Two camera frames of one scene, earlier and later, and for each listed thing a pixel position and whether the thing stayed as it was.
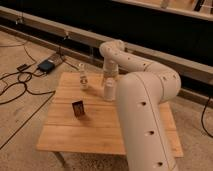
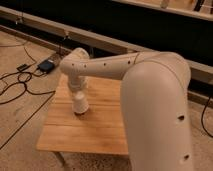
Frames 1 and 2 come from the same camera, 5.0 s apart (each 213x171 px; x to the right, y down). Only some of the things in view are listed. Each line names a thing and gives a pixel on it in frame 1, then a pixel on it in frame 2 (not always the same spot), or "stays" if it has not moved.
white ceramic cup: [109, 89] -> [80, 104]
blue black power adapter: [46, 66] stays
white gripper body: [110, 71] -> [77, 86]
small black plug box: [22, 67] stays
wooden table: [84, 121] stays
